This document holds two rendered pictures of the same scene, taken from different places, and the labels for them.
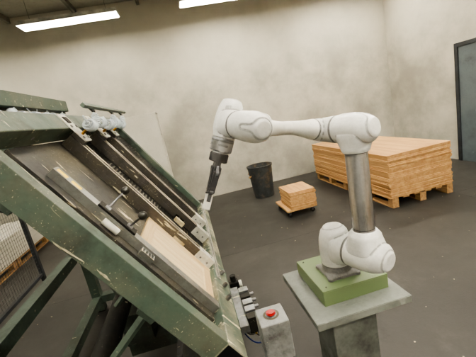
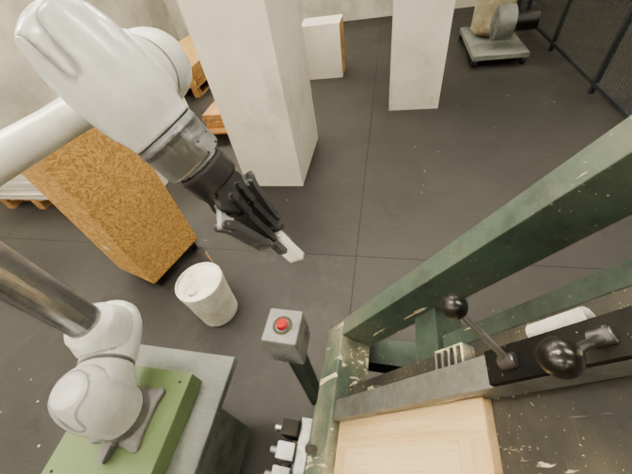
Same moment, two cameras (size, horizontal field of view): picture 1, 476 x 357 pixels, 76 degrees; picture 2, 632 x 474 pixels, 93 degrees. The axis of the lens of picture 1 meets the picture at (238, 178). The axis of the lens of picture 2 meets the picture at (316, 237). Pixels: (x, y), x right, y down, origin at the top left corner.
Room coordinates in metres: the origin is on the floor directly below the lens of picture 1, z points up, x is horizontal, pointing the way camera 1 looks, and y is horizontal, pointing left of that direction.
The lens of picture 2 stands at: (1.48, 0.35, 1.86)
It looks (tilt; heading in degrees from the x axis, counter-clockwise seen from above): 47 degrees down; 207
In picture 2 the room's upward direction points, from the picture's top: 11 degrees counter-clockwise
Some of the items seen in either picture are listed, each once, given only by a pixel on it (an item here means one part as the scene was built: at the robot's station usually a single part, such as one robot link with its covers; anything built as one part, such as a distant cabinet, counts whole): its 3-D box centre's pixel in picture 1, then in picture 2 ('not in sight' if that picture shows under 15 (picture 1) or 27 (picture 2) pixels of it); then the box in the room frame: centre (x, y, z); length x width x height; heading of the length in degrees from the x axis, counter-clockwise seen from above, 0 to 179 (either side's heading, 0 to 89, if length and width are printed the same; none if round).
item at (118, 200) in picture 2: not in sight; (120, 205); (0.46, -1.63, 0.63); 0.50 x 0.42 x 1.25; 172
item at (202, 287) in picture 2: not in sight; (207, 291); (0.75, -0.89, 0.24); 0.32 x 0.30 x 0.47; 9
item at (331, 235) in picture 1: (335, 243); (95, 398); (1.49, -0.44, 1.00); 0.18 x 0.16 x 0.22; 31
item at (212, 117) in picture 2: not in sight; (229, 118); (-1.68, -2.13, 0.15); 0.61 x 0.51 x 0.31; 9
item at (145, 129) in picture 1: (154, 171); not in sight; (5.56, 1.48, 1.03); 0.60 x 0.58 x 2.05; 9
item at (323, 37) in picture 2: not in sight; (323, 48); (-3.51, -1.40, 0.36); 0.58 x 0.45 x 0.72; 99
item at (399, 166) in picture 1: (369, 163); not in sight; (5.33, -2.40, 0.39); 2.46 x 1.04 x 0.78; 9
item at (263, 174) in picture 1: (261, 180); not in sight; (6.06, -0.47, 0.33); 0.54 x 0.54 x 0.65
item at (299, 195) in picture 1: (295, 198); not in sight; (4.80, -0.86, 0.20); 0.61 x 0.51 x 0.40; 9
